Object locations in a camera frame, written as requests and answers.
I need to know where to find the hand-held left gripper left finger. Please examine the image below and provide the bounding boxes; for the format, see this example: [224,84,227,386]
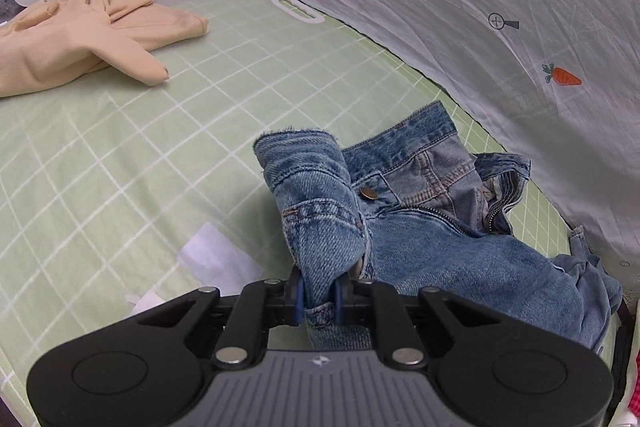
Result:
[128,268,306,368]

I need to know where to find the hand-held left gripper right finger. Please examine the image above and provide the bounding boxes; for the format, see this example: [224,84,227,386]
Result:
[334,274,507,366]

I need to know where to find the blue denim jeans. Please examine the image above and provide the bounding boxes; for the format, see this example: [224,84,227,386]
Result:
[252,101,623,354]

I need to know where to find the large white tape patch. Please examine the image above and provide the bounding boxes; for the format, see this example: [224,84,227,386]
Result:
[177,222,287,304]

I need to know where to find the small white tape patch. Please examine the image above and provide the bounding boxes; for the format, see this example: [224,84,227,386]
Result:
[125,291,163,317]

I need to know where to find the green grid mat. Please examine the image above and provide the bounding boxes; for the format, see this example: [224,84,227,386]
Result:
[0,0,622,427]

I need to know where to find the white printed sheet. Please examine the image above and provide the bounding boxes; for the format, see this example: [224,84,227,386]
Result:
[0,0,640,295]

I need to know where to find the red cloth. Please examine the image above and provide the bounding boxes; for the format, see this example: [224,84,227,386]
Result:
[619,347,640,427]

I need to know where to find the beige garment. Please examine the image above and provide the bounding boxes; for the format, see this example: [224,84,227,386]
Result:
[0,0,210,98]

